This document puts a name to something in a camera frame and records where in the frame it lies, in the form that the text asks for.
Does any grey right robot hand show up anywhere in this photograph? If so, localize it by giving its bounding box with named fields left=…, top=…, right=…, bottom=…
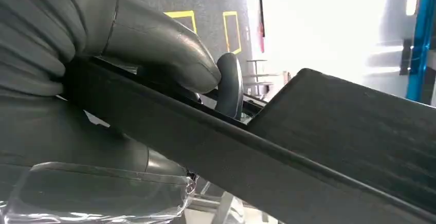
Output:
left=0, top=0, right=245, bottom=217

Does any grey metal stand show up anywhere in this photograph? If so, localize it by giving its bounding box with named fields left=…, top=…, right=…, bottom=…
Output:
left=245, top=58, right=292, bottom=99

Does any clear plastic wrap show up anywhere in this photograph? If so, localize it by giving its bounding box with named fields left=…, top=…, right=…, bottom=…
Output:
left=0, top=162, right=199, bottom=224

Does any blue metal shelf rack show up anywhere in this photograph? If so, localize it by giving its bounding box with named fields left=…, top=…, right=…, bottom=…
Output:
left=406, top=0, right=436, bottom=103

